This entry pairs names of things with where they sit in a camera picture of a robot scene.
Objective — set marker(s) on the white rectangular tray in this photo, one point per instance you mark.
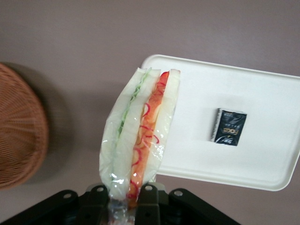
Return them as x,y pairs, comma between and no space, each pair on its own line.
262,93

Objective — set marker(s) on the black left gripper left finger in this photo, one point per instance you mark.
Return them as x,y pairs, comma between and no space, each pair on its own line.
58,208

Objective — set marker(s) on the round brown wicker basket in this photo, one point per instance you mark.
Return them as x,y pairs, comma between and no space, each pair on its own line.
18,131

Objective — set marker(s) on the triangle sandwich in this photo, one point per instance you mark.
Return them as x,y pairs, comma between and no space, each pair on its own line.
138,122

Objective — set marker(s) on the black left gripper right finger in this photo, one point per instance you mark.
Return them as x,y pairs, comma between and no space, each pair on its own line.
178,208

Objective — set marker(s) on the black sachet packet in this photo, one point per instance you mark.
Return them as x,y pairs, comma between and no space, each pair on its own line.
229,127

